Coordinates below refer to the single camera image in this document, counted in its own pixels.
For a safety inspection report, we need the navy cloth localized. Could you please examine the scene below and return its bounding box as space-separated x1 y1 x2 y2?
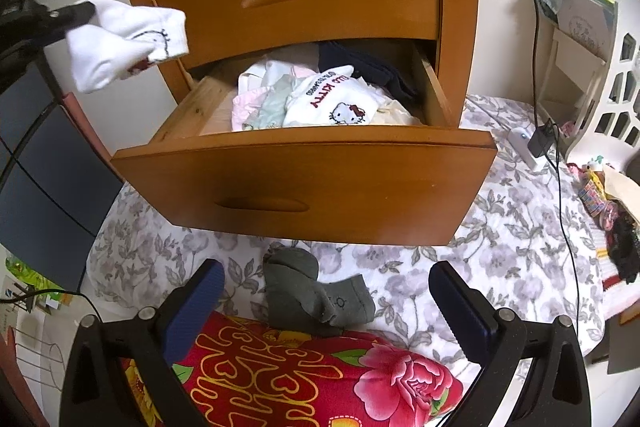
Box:
317 39 418 108

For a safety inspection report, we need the dark blue panel cabinet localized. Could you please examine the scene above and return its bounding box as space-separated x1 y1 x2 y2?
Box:
0 57 126 295

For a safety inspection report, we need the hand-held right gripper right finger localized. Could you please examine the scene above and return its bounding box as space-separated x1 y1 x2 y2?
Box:
429 261 591 427

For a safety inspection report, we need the white cartoon print garment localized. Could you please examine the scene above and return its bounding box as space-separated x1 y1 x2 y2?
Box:
282 64 383 128

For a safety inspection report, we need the cream garment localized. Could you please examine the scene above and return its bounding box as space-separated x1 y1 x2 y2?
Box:
369 96 424 126

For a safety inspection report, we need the white shelf rack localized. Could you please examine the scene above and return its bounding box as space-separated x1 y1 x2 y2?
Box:
534 0 619 148

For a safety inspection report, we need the white cartoon sock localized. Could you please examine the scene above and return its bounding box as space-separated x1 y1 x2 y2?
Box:
66 0 191 95

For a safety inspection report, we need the grey floral blanket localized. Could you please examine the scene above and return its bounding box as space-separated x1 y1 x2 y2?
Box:
87 94 607 373

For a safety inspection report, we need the white openwork basket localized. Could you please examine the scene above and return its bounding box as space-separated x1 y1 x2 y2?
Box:
570 32 640 174

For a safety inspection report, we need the pale green lace garment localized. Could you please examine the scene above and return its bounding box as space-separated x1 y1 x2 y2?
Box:
244 76 302 130

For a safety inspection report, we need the white power strip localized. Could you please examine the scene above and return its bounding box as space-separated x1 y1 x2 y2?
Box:
507 127 545 170

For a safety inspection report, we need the colourful small toys pile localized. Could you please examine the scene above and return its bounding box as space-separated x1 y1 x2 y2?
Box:
575 157 621 233

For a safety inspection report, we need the wire basket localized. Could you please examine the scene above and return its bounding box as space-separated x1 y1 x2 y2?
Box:
9 326 67 389

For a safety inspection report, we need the cream cloth bag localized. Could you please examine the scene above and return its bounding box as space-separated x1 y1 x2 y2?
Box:
602 166 640 220

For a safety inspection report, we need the green printed packet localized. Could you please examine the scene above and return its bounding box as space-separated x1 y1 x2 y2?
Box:
5 257 67 309

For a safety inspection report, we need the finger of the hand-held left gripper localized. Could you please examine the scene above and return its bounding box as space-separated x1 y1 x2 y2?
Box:
49 1 99 32

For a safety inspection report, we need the grey sock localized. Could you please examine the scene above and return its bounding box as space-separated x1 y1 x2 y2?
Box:
262 248 322 333
305 274 377 338

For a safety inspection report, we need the pink garment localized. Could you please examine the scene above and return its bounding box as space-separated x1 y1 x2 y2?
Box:
231 89 266 132

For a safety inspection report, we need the red floral quilt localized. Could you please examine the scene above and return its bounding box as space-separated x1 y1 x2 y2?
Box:
120 312 466 427

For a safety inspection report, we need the wooden drawer with tall front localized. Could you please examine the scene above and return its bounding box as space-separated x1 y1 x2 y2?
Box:
110 39 498 248

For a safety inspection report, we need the black charger adapter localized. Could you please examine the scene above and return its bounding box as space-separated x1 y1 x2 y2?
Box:
529 119 556 158

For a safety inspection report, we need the wooden nightstand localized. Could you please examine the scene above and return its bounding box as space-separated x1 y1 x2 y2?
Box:
114 0 478 130

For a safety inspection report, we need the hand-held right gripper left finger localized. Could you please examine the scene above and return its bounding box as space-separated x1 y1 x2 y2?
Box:
59 258 226 427

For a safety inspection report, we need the long black cable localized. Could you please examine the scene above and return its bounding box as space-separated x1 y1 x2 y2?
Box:
475 0 585 344

